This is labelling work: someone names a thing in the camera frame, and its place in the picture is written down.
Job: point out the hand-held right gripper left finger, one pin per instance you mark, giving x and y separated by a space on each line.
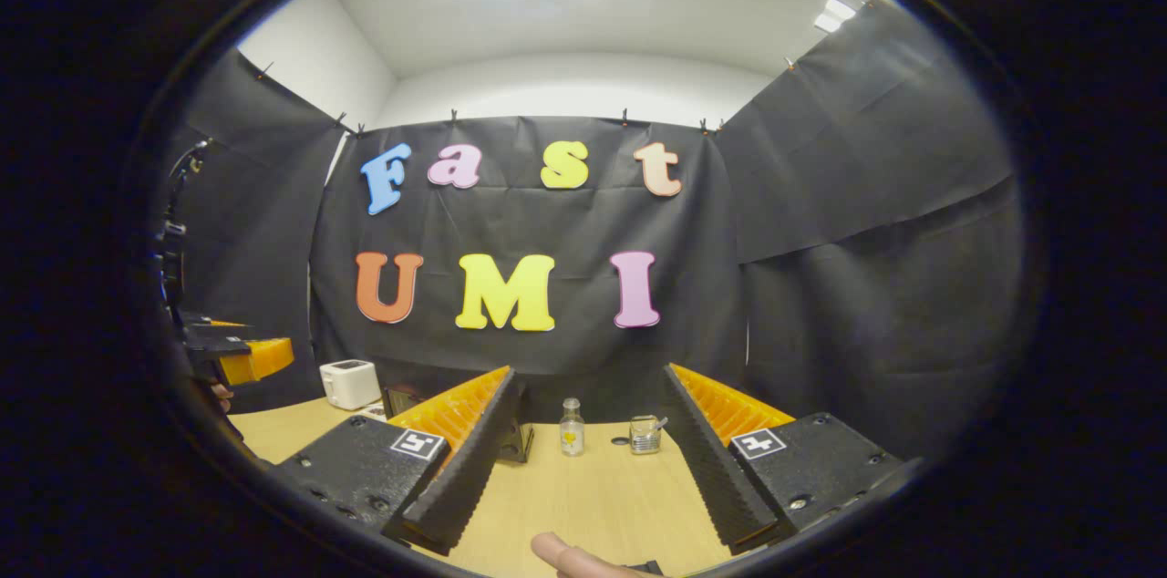
465 478

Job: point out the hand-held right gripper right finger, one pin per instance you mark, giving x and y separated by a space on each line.
716 469

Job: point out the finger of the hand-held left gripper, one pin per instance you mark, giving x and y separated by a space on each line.
260 357

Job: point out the black electric oven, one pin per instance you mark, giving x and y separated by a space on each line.
517 441

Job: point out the glass jar with spoon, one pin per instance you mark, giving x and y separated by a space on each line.
645 437

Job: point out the white toaster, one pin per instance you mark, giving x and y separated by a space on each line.
349 384

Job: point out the small glass bottle yellow label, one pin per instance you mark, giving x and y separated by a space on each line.
572 432

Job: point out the black backdrop cloth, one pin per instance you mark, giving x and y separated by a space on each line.
547 222

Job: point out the small ceiling light panel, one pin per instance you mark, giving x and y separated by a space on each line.
835 15

